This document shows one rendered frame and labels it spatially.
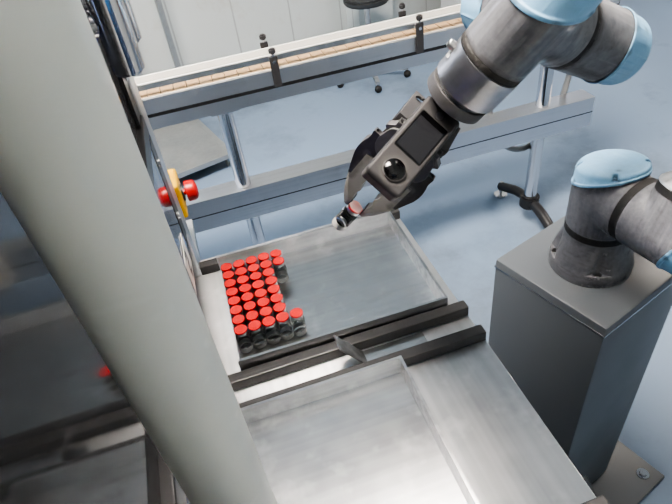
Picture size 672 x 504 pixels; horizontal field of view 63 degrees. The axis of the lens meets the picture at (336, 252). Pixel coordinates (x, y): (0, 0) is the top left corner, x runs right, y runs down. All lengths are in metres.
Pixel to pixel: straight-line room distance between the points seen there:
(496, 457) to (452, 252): 1.67
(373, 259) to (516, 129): 1.29
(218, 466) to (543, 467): 0.64
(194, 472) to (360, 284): 0.82
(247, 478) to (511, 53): 0.46
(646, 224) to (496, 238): 1.52
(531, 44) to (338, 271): 0.58
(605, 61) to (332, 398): 0.54
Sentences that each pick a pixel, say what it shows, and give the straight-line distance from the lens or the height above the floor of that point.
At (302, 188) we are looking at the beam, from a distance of 1.94.
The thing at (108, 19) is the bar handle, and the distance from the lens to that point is 0.36.
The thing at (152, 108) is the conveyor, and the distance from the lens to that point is 1.72.
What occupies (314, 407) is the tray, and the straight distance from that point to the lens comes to 0.82.
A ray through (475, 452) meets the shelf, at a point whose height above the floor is 0.88.
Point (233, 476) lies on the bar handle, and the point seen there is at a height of 1.40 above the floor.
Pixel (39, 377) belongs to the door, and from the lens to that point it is 0.27.
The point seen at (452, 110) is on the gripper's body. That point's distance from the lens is 0.59.
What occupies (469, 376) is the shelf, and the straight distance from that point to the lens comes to 0.84.
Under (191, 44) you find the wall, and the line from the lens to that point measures 3.71.
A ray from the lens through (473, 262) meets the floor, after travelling 2.33.
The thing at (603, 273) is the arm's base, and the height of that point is 0.82.
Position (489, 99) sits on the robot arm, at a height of 1.30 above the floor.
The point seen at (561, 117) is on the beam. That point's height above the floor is 0.50.
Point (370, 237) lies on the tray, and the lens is 1.06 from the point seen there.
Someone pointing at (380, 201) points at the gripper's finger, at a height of 1.15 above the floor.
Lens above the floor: 1.55
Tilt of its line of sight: 40 degrees down
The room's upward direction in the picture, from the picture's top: 9 degrees counter-clockwise
